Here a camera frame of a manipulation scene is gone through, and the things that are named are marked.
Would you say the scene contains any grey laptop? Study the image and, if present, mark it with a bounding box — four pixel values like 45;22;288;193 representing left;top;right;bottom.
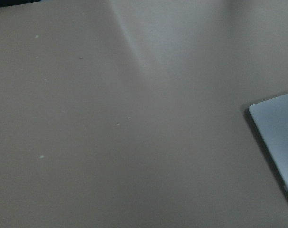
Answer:
248;93;288;193

